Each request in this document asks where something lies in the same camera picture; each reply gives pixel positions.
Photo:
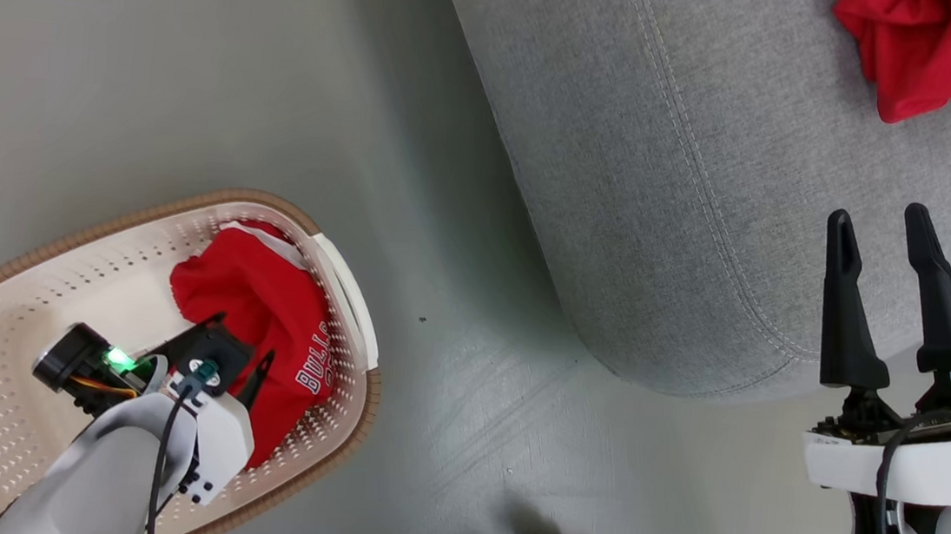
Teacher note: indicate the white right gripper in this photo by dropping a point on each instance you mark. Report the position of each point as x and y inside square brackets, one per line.
[945, 465]

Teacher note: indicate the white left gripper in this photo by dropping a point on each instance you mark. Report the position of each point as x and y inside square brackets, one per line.
[223, 443]

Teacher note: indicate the red Bulls jersey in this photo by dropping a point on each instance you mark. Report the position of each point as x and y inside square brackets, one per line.
[263, 299]

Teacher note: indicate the red garment with white stripe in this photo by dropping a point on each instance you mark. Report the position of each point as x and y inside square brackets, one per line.
[924, 48]

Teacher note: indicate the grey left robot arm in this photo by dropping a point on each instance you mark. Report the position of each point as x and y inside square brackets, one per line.
[88, 483]

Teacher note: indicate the grey fabric sofa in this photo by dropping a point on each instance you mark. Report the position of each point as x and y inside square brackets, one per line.
[670, 146]

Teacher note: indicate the cream perforated laundry basket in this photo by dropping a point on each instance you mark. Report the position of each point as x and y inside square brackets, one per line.
[28, 294]

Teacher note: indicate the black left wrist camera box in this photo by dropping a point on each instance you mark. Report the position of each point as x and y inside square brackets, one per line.
[215, 347]

